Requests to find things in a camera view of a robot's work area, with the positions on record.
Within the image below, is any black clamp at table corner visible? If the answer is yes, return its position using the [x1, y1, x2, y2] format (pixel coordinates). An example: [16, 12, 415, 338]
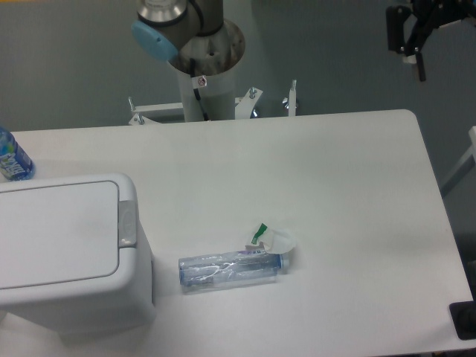
[449, 300, 475, 341]

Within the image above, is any white plastic trash can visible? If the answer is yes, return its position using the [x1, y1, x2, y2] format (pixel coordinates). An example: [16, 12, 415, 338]
[1, 173, 156, 335]

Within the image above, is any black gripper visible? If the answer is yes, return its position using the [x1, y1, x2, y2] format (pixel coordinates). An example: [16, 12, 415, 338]
[385, 0, 475, 82]

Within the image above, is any white metal base frame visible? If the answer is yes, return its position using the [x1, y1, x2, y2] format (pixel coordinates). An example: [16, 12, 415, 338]
[128, 79, 299, 126]

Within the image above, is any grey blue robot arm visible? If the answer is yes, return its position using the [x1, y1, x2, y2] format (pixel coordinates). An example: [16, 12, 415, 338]
[131, 1, 475, 80]

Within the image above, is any crushed clear plastic bottle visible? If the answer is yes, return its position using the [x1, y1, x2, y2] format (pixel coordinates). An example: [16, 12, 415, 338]
[178, 249, 290, 294]

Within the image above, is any blue labelled water bottle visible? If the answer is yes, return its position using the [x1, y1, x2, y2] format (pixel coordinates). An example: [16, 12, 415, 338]
[1, 127, 36, 181]

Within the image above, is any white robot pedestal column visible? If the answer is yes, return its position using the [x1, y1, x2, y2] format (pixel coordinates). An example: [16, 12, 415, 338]
[165, 19, 246, 123]

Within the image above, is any white frame at right edge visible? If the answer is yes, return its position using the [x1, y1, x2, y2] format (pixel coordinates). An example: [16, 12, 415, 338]
[440, 126, 475, 197]

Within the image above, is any crumpled white green paper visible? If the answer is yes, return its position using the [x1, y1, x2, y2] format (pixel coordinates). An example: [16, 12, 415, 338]
[245, 223, 297, 254]

